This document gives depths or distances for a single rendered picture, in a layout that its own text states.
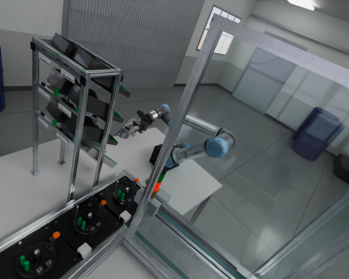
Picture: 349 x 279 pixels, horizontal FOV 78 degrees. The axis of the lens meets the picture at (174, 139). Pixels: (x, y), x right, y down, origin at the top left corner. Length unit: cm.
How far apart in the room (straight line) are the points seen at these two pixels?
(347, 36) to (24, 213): 724
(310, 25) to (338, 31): 70
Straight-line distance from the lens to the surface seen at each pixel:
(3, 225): 137
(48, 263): 108
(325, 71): 59
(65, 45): 108
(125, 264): 126
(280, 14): 778
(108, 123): 112
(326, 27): 742
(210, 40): 64
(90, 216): 115
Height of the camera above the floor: 198
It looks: 31 degrees down
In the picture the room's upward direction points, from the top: 23 degrees clockwise
